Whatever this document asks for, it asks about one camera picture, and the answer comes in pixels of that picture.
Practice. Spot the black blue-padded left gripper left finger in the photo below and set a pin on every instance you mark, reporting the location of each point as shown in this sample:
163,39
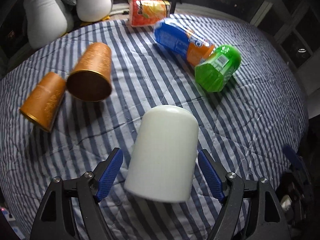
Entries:
55,216

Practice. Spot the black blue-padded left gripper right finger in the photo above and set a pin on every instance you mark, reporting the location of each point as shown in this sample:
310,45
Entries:
265,217

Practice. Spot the white ceramic cup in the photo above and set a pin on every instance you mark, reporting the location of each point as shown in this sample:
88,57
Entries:
163,160

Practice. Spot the small copper metal cup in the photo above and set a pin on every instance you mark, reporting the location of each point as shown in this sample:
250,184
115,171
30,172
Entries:
43,102

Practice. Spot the large copper metal cup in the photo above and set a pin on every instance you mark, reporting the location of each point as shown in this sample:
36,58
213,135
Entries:
90,79

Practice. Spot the green plastic bottle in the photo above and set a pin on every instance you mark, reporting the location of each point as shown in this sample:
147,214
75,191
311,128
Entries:
213,74

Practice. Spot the blue white striped bedspread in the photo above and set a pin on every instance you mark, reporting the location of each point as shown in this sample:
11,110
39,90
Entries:
244,127

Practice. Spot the blue orange snack package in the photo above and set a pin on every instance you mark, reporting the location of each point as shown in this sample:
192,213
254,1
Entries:
182,40

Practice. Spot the left penguin plush toy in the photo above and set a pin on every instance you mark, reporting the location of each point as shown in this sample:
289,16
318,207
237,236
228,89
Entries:
48,20

